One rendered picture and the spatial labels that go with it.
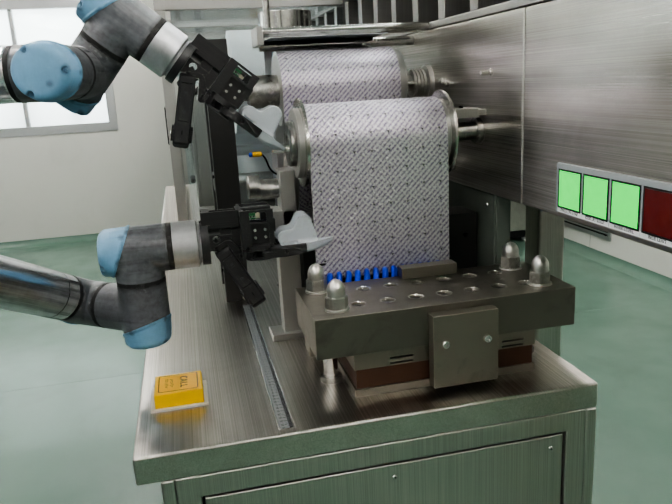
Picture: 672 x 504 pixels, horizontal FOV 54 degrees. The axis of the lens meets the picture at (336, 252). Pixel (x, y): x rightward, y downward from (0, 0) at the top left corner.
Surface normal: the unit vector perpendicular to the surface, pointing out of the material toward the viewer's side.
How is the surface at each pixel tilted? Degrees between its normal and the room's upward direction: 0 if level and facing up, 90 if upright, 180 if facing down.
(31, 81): 90
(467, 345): 90
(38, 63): 90
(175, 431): 0
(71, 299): 94
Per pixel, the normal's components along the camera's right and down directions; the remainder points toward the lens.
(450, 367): 0.22, 0.23
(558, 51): -0.97, 0.11
